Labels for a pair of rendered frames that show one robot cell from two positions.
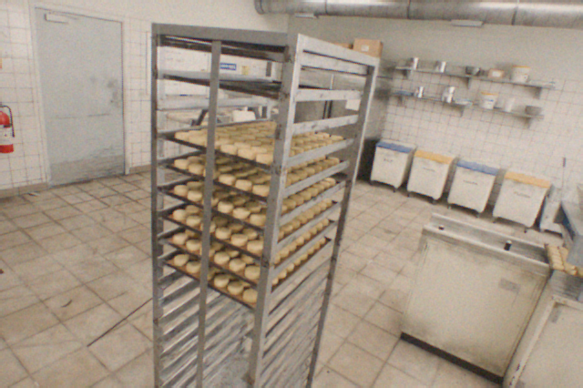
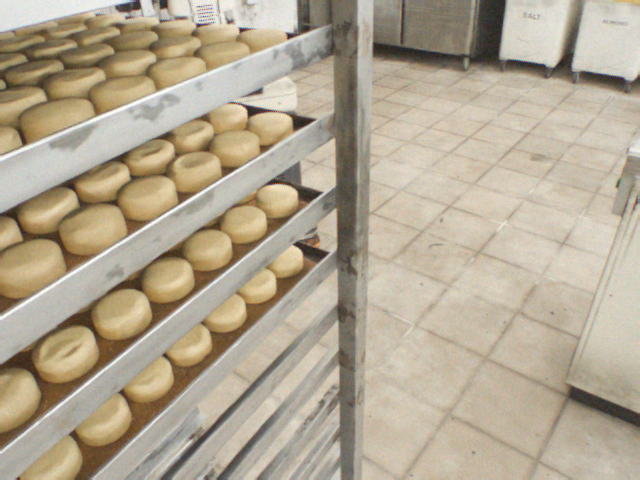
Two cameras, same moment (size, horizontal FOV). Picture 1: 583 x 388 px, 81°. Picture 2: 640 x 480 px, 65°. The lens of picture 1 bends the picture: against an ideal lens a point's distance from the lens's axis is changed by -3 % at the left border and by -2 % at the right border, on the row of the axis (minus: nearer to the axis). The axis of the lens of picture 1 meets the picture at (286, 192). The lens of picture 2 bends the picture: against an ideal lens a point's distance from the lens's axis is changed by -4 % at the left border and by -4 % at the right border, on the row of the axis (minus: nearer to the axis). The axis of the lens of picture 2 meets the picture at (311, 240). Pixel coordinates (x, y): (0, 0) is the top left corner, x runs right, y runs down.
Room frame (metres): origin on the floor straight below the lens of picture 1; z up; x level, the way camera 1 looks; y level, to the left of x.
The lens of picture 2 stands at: (0.86, -0.28, 1.45)
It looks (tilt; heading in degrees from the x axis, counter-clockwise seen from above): 34 degrees down; 8
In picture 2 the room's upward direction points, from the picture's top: 3 degrees counter-clockwise
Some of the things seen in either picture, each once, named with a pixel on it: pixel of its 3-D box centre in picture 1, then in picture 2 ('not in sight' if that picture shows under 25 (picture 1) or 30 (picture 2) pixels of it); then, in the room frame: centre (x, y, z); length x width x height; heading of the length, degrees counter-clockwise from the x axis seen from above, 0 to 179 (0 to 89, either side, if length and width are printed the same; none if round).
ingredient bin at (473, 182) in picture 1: (472, 187); not in sight; (5.19, -2.83, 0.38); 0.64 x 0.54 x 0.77; 147
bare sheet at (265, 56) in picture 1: (277, 58); not in sight; (1.22, 0.09, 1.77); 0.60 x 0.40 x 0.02; 152
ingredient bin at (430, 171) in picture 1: (429, 175); (617, 35); (5.53, -2.28, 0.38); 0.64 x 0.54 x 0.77; 148
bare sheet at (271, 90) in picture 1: (274, 86); not in sight; (1.22, 0.09, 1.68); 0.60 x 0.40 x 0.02; 152
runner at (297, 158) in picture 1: (320, 149); not in sight; (1.14, -0.09, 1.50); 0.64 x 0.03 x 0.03; 152
